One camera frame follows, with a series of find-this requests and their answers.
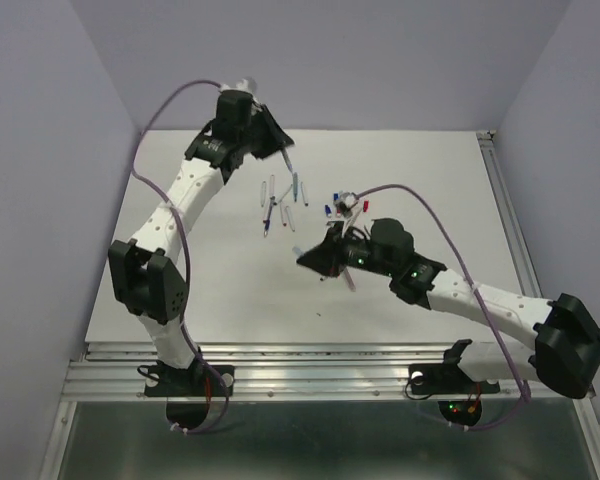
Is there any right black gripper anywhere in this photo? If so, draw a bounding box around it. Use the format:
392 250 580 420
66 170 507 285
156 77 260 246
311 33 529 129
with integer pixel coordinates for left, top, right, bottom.
295 220 396 278

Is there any red transparent pen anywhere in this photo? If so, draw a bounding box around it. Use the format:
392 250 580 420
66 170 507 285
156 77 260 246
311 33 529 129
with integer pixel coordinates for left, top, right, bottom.
342 269 357 292

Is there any blue white pen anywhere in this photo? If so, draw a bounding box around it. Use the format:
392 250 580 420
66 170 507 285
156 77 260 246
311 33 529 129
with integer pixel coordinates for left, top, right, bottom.
281 149 296 178

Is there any light blue pen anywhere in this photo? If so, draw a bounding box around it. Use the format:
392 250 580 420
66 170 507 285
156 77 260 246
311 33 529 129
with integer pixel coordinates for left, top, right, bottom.
292 172 299 203

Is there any blue cap marker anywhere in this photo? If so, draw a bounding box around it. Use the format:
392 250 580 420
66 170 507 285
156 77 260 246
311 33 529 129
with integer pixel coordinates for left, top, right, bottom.
260 181 267 208

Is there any black cap marker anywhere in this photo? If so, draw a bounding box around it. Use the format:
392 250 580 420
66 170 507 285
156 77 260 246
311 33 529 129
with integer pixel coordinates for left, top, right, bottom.
300 182 309 207

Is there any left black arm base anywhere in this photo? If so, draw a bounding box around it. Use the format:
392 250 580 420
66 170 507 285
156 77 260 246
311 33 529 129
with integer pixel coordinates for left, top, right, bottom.
136 361 235 435

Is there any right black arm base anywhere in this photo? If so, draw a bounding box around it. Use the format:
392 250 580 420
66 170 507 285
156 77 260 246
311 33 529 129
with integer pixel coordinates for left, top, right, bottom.
403 364 501 430

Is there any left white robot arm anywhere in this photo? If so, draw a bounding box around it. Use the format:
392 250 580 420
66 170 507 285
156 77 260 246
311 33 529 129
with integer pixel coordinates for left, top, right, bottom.
108 88 294 394

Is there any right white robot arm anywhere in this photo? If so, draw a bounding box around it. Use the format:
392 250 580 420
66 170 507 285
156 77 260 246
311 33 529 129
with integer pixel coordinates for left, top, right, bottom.
296 218 600 399

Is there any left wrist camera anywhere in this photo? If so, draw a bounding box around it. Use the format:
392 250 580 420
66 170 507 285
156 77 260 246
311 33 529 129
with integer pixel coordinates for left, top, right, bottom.
219 77 258 97

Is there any aluminium rail frame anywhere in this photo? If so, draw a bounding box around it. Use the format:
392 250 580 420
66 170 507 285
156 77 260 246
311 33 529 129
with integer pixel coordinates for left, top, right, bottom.
40 342 600 479

